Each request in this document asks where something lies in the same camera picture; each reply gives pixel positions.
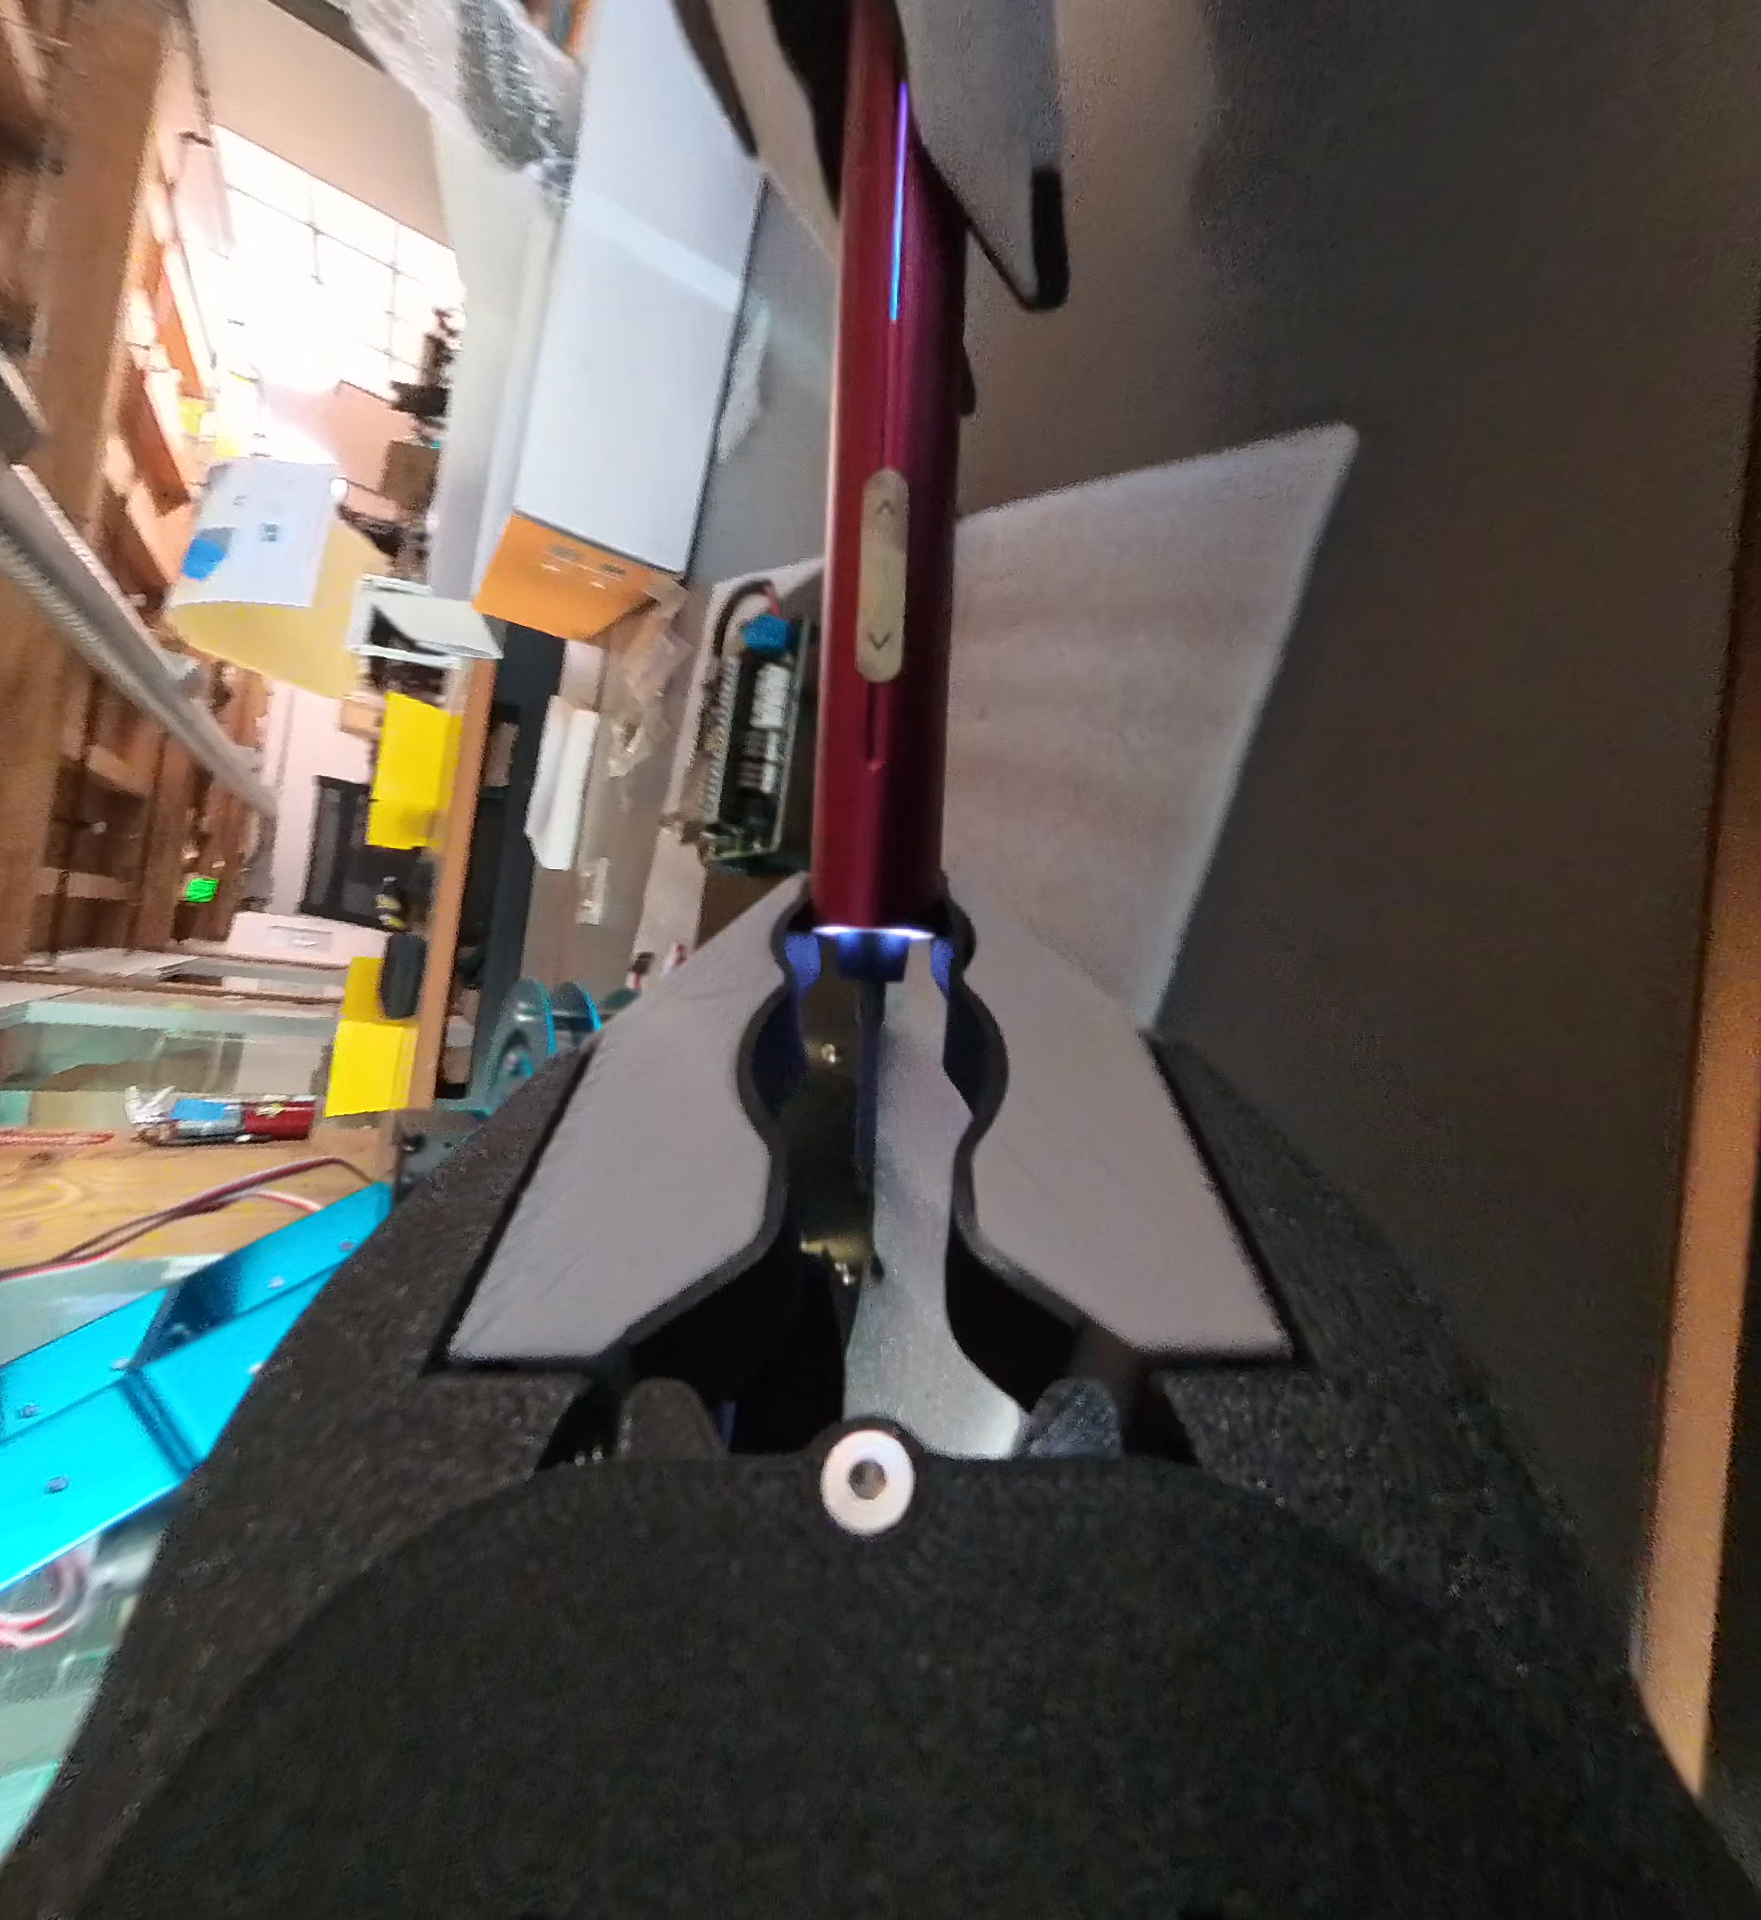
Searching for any grey desk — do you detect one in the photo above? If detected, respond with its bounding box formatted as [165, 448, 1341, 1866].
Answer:
[489, 0, 1761, 1801]

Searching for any black mesh office chair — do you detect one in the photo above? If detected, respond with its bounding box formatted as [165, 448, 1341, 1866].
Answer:
[298, 773, 375, 924]

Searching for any white foam sheet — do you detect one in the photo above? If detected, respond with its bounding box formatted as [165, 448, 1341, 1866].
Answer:
[837, 424, 1362, 1460]

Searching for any white foam block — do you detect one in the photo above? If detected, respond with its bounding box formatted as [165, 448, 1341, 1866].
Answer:
[524, 699, 614, 875]

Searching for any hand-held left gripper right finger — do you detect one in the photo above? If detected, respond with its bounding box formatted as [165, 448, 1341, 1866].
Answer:
[940, 898, 1297, 1363]

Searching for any blue-taped cardboard box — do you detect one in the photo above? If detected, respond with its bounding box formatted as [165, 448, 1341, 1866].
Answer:
[164, 455, 390, 703]

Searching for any white cardboard box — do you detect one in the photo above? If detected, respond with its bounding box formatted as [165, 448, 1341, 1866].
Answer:
[427, 0, 772, 619]

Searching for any yellow storage bin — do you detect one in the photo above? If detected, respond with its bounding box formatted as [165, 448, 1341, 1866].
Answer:
[365, 691, 465, 849]
[325, 960, 423, 1120]

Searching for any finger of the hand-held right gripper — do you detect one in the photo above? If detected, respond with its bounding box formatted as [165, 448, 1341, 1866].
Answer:
[674, 0, 854, 230]
[902, 0, 1077, 312]

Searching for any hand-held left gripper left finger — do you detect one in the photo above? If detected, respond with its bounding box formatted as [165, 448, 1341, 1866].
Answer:
[445, 878, 821, 1369]

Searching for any green circuit board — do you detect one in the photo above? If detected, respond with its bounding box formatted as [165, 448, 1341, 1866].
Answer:
[697, 577, 824, 875]

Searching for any small plastic parts bag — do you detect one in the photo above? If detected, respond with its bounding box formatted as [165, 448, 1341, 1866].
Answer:
[590, 594, 711, 785]

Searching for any large clear plastic wrap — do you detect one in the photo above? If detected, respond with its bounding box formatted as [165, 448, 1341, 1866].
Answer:
[345, 0, 590, 189]

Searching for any red electric screwdriver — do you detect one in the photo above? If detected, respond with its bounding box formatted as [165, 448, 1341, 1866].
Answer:
[804, 0, 971, 1054]

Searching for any metal ceiling duct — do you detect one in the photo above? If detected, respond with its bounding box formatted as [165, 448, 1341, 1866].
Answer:
[0, 314, 283, 820]

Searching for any blue toy robot arm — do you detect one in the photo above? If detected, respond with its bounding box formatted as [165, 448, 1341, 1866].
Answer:
[0, 973, 614, 1669]

